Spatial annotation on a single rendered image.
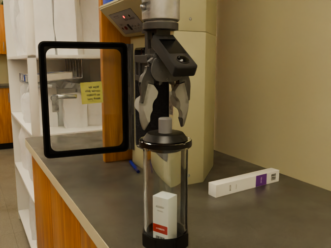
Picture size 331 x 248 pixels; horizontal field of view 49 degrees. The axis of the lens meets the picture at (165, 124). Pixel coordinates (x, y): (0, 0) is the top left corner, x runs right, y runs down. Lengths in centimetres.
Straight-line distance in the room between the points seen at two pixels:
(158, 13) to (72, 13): 159
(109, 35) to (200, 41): 40
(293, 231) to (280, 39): 70
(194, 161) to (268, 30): 55
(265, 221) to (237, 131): 66
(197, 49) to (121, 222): 55
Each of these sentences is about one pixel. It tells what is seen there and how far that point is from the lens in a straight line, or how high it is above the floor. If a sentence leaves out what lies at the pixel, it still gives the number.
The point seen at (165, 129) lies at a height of 119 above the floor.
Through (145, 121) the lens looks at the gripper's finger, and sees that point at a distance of 72.
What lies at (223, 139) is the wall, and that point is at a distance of 162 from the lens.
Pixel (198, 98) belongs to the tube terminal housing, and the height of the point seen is 121.
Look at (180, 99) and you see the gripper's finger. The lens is 75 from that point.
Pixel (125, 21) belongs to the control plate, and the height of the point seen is 145.
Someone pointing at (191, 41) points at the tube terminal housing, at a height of 138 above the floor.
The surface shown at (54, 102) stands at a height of 119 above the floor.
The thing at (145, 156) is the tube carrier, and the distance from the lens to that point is 74.
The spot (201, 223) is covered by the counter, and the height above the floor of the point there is 94.
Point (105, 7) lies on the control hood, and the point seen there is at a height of 150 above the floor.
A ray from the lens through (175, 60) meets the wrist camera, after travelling 66.
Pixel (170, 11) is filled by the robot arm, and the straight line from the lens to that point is 73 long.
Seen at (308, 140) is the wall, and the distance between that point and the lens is 128.
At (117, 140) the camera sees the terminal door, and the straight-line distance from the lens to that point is 137.
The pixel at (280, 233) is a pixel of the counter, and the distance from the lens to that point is 90.
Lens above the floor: 132
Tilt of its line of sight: 10 degrees down
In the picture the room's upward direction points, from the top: straight up
